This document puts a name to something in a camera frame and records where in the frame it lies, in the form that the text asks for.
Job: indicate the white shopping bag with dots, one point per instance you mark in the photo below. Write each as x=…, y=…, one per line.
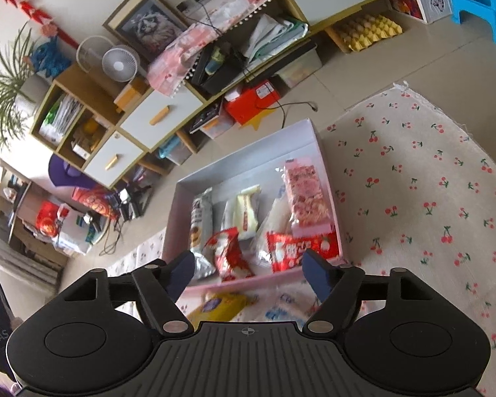
x=76, y=235

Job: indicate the blue plush toy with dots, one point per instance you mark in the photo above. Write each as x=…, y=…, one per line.
x=49, y=60

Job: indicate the pink cereal bar packet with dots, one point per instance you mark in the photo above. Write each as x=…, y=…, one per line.
x=306, y=198

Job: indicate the pink floral cloth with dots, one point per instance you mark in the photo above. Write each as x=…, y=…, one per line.
x=177, y=49

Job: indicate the red gift bag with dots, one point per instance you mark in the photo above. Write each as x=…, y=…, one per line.
x=95, y=202

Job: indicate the red wall ornament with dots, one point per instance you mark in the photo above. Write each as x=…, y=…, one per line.
x=24, y=4

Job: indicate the red box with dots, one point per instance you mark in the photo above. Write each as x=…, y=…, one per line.
x=252, y=99

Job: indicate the yellow biscuit packet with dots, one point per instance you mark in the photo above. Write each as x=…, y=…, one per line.
x=219, y=306

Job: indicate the folded pale cloths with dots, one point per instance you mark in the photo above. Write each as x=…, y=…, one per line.
x=272, y=37

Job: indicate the framed cat picture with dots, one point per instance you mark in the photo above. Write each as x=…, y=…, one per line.
x=148, y=29

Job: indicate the black basket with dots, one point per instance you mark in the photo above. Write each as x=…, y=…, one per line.
x=215, y=80

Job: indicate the purple hat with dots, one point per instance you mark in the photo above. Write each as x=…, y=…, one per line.
x=66, y=175

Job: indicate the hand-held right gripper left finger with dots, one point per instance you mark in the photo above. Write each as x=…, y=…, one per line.
x=181, y=275

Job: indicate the yellow cardboard box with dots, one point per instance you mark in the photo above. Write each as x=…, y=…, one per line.
x=128, y=97

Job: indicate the red snack packet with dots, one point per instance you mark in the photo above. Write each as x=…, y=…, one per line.
x=229, y=256
x=289, y=250

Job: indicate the cherry print tablecloth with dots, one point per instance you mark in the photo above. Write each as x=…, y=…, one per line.
x=417, y=198

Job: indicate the potted green plant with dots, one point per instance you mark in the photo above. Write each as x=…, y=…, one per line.
x=8, y=87

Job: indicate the white desk fan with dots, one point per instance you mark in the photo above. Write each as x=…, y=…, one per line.
x=82, y=56
x=120, y=64

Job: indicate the white printed carton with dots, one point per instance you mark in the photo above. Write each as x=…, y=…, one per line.
x=434, y=2

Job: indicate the long wooden cabinet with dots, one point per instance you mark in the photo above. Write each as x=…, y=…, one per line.
x=72, y=80

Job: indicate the clear storage box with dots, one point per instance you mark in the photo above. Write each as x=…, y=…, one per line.
x=219, y=126

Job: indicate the blue lid storage box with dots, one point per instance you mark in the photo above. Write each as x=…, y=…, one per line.
x=175, y=151

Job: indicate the white storage box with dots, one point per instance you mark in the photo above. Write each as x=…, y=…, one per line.
x=301, y=68

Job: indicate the yellow egg tray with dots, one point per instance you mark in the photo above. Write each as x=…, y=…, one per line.
x=368, y=31

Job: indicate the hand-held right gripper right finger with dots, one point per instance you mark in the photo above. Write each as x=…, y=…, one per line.
x=318, y=275

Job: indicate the pink cardboard box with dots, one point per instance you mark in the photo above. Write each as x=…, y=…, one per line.
x=248, y=165

